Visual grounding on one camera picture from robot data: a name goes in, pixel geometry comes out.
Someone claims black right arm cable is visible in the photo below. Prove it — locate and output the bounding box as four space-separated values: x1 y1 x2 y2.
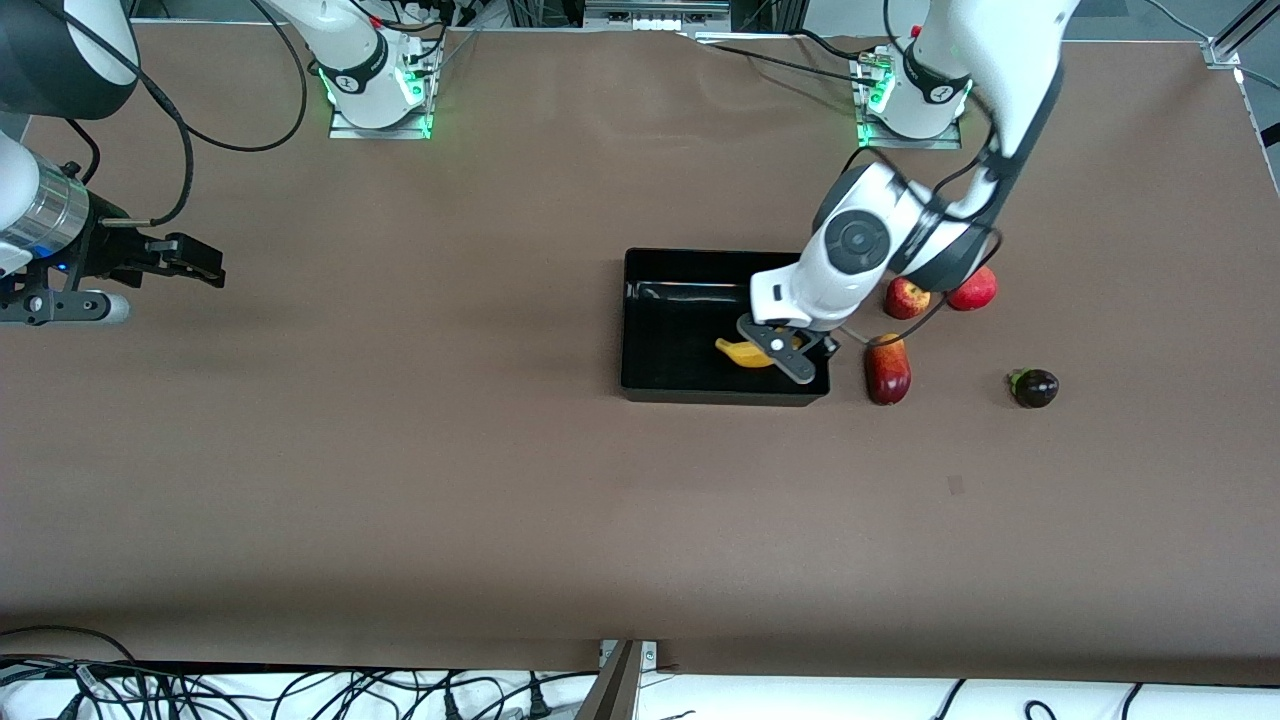
40 0 197 227

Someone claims red yellow mango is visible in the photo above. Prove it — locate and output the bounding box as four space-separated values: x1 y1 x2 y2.
864 333 913 406

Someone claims red pomegranate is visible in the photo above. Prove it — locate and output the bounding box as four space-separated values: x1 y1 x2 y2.
945 265 999 312

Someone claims red yellow apple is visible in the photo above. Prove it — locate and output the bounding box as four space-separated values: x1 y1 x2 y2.
884 277 933 321

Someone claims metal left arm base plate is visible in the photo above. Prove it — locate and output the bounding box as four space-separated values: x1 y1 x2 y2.
855 55 964 151

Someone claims dark purple mangosteen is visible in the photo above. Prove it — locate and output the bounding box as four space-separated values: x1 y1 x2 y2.
1007 368 1060 409

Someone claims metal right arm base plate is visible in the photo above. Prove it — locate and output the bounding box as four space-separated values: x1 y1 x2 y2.
327 60 434 141

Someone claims yellow banana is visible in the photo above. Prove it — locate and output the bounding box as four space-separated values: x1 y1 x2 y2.
715 335 807 370

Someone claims aluminium profile post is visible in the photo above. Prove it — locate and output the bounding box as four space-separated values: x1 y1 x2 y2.
575 640 643 720

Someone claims black plastic tray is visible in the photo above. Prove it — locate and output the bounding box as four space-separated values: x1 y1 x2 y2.
620 248 832 407

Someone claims long black looping cable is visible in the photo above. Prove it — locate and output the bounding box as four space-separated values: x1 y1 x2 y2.
180 0 310 154

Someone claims white power strip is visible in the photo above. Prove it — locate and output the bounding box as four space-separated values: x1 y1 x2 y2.
585 0 732 37

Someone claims black cable on table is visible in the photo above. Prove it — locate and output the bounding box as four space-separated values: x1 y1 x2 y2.
688 28 883 87

